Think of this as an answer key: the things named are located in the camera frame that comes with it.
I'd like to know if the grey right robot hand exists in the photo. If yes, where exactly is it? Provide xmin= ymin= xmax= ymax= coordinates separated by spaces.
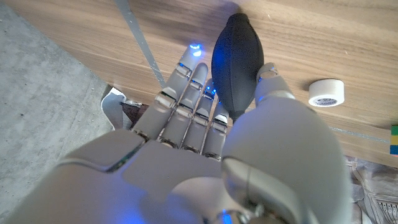
xmin=2 ymin=43 xmax=354 ymax=224

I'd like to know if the white tape roll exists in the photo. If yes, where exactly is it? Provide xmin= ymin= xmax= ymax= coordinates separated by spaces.
xmin=308 ymin=78 xmax=345 ymax=108

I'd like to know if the multicolour puzzle cube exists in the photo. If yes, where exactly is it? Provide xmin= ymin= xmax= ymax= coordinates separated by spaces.
xmin=390 ymin=124 xmax=398 ymax=156

